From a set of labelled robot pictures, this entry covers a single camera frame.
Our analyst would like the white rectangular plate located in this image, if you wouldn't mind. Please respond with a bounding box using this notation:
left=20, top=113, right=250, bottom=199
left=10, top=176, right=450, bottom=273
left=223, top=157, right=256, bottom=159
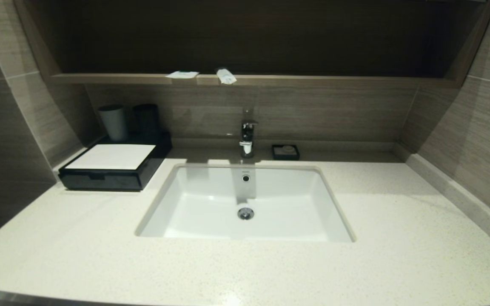
left=65, top=144, right=156, bottom=170

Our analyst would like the grey plastic cup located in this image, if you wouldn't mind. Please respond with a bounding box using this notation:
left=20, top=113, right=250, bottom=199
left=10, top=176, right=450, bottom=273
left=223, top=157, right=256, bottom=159
left=98, top=105, right=127, bottom=142

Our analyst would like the black soap dish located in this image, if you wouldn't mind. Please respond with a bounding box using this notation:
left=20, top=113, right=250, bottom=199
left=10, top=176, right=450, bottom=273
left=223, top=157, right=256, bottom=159
left=272, top=144, right=300, bottom=161

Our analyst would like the black amenity box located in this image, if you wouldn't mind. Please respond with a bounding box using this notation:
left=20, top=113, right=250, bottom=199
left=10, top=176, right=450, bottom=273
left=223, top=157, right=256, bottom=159
left=58, top=132, right=172, bottom=191

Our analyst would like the black plastic cup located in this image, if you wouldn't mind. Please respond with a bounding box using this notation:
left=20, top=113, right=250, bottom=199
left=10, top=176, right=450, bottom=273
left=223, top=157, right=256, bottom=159
left=133, top=103, right=160, bottom=141

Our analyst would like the wooden wall shelf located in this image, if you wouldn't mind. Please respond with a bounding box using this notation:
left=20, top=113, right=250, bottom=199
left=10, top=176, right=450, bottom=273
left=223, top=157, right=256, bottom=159
left=51, top=73, right=460, bottom=89

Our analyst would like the white toothbrush packet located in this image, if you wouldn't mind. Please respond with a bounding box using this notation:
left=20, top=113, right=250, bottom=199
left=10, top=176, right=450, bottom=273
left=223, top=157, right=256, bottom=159
left=216, top=68, right=237, bottom=85

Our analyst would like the chrome faucet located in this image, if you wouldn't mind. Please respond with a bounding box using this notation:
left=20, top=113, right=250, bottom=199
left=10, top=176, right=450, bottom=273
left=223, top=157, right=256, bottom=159
left=239, top=108, right=259, bottom=159

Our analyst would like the white sink basin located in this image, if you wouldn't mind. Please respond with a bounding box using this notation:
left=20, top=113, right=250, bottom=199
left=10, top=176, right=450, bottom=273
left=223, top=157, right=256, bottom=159
left=134, top=164, right=356, bottom=244

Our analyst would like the black amenity tray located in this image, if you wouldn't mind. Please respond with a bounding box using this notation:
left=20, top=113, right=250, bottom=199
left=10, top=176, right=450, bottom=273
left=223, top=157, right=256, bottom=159
left=59, top=171, right=142, bottom=190

